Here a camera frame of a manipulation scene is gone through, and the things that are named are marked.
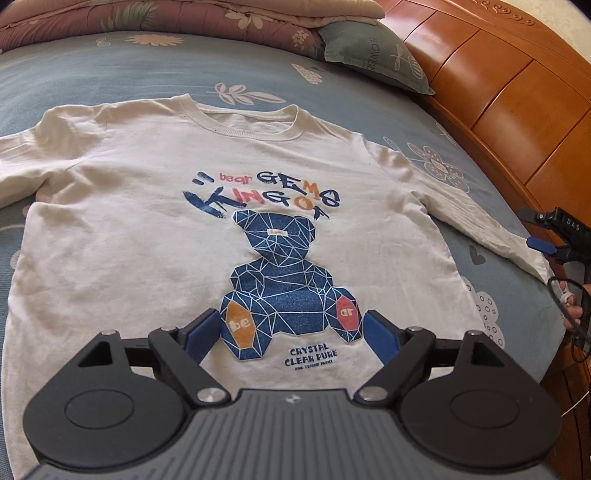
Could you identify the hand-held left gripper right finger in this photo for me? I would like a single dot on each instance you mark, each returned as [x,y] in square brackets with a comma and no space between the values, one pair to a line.
[381,337]

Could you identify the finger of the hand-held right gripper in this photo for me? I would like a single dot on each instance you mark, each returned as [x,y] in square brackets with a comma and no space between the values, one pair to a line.
[542,245]
[538,218]

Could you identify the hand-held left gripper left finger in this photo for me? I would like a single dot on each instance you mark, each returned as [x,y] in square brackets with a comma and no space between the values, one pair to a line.
[203,334]

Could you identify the white printed sweatshirt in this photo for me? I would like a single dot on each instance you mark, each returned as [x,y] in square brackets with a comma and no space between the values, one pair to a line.
[115,230]

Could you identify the person's right hand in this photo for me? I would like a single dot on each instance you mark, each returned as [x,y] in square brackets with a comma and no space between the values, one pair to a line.
[574,311]

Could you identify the wooden headboard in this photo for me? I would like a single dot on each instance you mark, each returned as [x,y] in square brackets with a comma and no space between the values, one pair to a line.
[508,69]

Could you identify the green floral pillow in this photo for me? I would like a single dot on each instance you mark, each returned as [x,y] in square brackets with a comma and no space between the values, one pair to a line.
[369,50]

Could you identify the pink floral folded quilt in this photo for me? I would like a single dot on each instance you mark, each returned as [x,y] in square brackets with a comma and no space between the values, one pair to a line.
[138,23]

